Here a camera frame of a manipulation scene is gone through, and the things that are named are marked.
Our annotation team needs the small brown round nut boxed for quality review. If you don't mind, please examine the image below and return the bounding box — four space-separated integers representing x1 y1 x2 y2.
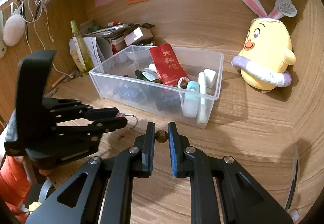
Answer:
155 130 169 143

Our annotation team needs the dark green glass bottle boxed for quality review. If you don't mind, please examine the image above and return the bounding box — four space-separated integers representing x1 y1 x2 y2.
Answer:
135 70 163 84

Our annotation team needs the purple bottle black cap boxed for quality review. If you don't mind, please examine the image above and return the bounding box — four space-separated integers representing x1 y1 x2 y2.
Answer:
155 92 181 112

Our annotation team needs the red paper envelope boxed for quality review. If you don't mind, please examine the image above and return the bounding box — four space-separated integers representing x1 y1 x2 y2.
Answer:
149 44 188 86

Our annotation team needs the light green cream tube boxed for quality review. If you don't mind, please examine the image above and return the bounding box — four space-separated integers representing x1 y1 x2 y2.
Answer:
182 81 200 118

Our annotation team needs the white rectangular eraser block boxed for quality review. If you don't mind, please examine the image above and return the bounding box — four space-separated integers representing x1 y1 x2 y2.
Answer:
204 68 217 88

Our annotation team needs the white tape roll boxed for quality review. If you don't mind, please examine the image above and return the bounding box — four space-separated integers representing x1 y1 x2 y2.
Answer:
197 72 207 126

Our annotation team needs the dark blue small packet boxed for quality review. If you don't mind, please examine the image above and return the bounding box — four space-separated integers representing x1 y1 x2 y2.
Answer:
113 82 147 103

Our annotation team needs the yellow green spray bottle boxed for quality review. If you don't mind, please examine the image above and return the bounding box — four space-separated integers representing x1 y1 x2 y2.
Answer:
70 20 93 73

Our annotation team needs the black pen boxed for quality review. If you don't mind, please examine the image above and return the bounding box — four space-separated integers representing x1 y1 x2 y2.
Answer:
284 145 299 212

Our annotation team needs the pile of papers and books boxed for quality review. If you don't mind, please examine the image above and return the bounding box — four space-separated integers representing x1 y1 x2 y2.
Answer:
69 20 154 67

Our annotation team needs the white fluffy pompom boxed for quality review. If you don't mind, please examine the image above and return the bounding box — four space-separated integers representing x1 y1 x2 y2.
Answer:
3 14 26 47

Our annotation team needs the clear plastic storage bin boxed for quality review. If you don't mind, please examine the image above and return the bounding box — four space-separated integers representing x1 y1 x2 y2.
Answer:
90 45 224 129

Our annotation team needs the small white cardboard box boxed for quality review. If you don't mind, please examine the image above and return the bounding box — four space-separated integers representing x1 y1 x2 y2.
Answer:
124 27 153 46

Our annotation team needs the yellow chick plush toy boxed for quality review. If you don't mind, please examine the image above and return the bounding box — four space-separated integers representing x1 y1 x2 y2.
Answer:
231 0 297 93

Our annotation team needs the pink charm keychain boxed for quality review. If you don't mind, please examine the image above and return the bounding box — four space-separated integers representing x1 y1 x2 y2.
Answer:
116 113 138 138

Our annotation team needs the white hanging cord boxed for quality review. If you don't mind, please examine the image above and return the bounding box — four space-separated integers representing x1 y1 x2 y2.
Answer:
10 0 74 78

